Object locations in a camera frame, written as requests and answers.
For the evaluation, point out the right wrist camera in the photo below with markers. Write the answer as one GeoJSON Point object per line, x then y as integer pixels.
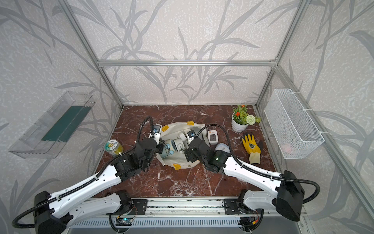
{"type": "Point", "coordinates": [191, 135]}

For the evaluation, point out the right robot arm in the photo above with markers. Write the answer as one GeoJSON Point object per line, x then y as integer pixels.
{"type": "Point", "coordinates": [282, 192]}

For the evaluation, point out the white canvas tote bag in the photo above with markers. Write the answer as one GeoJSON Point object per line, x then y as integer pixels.
{"type": "Point", "coordinates": [178, 160]}

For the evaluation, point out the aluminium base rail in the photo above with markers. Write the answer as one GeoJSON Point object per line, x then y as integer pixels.
{"type": "Point", "coordinates": [154, 206]}

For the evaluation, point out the white flat digital clock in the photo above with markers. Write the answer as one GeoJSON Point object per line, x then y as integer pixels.
{"type": "Point", "coordinates": [182, 136]}

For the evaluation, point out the yellow work glove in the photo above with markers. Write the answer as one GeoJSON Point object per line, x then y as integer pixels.
{"type": "Point", "coordinates": [252, 148]}

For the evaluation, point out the white wire mesh basket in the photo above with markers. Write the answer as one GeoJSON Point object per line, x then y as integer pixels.
{"type": "Point", "coordinates": [295, 132]}

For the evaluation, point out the white digital paw clock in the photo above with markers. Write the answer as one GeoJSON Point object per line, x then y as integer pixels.
{"type": "Point", "coordinates": [212, 136]}

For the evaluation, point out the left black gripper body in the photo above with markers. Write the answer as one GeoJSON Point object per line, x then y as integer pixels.
{"type": "Point", "coordinates": [158, 149]}

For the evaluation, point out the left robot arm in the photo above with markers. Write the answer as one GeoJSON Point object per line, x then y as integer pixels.
{"type": "Point", "coordinates": [117, 170]}

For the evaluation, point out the blue twin bell alarm clock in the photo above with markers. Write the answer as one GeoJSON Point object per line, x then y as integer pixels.
{"type": "Point", "coordinates": [169, 147]}

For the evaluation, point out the potted artificial flower plant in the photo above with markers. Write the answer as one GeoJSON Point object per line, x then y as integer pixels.
{"type": "Point", "coordinates": [241, 119]}

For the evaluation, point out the clear plastic wall shelf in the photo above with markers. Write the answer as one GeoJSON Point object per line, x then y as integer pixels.
{"type": "Point", "coordinates": [48, 136]}

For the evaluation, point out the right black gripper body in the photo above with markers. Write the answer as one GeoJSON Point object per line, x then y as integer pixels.
{"type": "Point", "coordinates": [189, 155]}

